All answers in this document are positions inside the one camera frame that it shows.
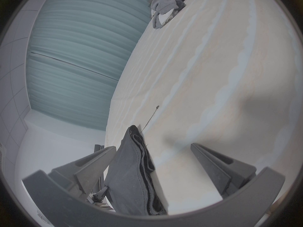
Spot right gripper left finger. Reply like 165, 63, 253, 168
47, 146, 117, 199

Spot blue-green curtain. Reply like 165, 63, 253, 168
27, 0, 155, 81
25, 53, 119, 131

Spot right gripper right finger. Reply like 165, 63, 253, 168
190, 144, 256, 196

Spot pile of clothes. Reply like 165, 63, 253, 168
150, 0, 201, 30

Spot bed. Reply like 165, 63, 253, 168
104, 0, 301, 216

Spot black T-shirt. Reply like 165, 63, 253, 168
104, 105, 169, 216

